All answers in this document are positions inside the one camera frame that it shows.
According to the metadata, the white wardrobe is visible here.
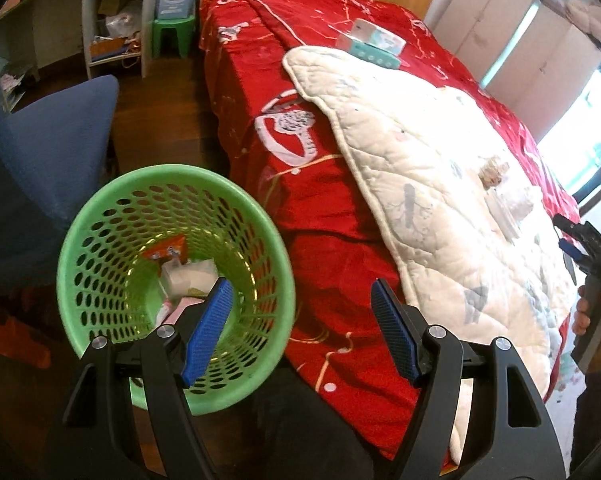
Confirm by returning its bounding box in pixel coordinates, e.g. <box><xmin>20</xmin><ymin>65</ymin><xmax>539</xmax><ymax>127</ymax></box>
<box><xmin>434</xmin><ymin>0</ymin><xmax>601</xmax><ymax>141</ymax></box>

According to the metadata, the white paper cup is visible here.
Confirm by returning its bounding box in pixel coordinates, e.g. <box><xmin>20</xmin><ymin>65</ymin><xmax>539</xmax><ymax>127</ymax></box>
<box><xmin>159</xmin><ymin>258</ymin><xmax>219</xmax><ymax>299</ymax></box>

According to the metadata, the white quilted blanket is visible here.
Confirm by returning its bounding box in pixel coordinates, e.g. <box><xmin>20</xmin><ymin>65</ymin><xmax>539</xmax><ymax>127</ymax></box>
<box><xmin>283</xmin><ymin>46</ymin><xmax>576</xmax><ymax>457</ymax></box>

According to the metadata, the green plastic stool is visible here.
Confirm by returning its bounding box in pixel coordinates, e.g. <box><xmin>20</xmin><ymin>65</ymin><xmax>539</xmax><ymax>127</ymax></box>
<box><xmin>152</xmin><ymin>15</ymin><xmax>196</xmax><ymax>58</ymax></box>

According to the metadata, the clear plastic bag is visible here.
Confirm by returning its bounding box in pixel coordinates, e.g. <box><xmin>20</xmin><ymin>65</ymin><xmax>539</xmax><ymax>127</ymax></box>
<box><xmin>485</xmin><ymin>179</ymin><xmax>542</xmax><ymax>243</ymax></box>

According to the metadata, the pink snack wrapper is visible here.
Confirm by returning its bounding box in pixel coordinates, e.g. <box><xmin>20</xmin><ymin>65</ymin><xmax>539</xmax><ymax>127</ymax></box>
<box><xmin>155</xmin><ymin>297</ymin><xmax>204</xmax><ymax>327</ymax></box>

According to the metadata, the white tissue pack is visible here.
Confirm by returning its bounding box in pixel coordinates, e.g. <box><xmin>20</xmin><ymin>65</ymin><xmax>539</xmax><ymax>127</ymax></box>
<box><xmin>350</xmin><ymin>18</ymin><xmax>407</xmax><ymax>56</ymax></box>

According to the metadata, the orange snack wrapper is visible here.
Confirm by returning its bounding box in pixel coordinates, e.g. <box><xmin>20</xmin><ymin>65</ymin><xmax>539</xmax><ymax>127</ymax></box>
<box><xmin>142</xmin><ymin>234</ymin><xmax>189</xmax><ymax>264</ymax></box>

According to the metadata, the green plastic waste basket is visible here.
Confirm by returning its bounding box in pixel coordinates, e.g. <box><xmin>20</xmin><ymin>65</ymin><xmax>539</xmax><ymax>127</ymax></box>
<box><xmin>56</xmin><ymin>164</ymin><xmax>296</xmax><ymax>415</ymax></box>

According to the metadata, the white shelf desk unit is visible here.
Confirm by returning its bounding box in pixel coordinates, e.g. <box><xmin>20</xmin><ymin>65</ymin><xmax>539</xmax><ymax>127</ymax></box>
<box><xmin>0</xmin><ymin>0</ymin><xmax>155</xmax><ymax>110</ymax></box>

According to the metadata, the red patterned bedspread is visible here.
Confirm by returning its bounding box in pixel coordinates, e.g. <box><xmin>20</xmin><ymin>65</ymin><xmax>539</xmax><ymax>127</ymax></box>
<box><xmin>201</xmin><ymin>0</ymin><xmax>577</xmax><ymax>479</ymax></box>

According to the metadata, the blue office chair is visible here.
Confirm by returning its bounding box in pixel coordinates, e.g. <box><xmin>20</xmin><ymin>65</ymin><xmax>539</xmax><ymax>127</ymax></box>
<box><xmin>0</xmin><ymin>75</ymin><xmax>119</xmax><ymax>290</ymax></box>

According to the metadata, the teal tissue box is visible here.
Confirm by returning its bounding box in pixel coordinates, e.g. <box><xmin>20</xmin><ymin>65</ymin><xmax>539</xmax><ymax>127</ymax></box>
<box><xmin>335</xmin><ymin>34</ymin><xmax>400</xmax><ymax>70</ymax></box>

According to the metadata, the tissue with peel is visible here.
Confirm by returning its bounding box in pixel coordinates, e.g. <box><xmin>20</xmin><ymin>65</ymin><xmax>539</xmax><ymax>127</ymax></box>
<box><xmin>478</xmin><ymin>156</ymin><xmax>509</xmax><ymax>190</ymax></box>

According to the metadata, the window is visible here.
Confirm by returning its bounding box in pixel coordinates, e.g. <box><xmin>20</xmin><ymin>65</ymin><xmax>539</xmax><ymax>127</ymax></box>
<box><xmin>539</xmin><ymin>70</ymin><xmax>601</xmax><ymax>196</ymax></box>

